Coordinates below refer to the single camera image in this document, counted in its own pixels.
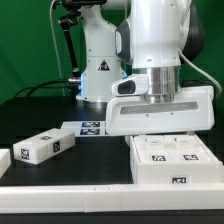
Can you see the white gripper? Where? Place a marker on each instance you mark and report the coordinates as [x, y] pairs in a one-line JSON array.
[[191, 110]]

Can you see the white workspace border frame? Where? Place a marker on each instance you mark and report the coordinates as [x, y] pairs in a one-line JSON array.
[[109, 198]]

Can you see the white cabinet door panel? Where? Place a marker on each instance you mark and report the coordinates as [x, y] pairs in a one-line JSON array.
[[152, 149], [189, 148]]

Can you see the white cabinet top block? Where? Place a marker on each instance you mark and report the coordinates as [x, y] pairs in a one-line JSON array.
[[43, 146]]

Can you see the white base marker plate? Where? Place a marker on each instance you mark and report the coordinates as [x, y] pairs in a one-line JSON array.
[[86, 128]]

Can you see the white cabinet body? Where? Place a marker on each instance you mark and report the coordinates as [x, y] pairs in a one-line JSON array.
[[174, 171]]

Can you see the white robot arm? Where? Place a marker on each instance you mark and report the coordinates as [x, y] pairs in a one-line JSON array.
[[134, 53]]

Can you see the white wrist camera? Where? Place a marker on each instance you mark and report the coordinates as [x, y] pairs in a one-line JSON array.
[[136, 84]]

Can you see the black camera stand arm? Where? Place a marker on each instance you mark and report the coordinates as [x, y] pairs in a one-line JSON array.
[[73, 12]]

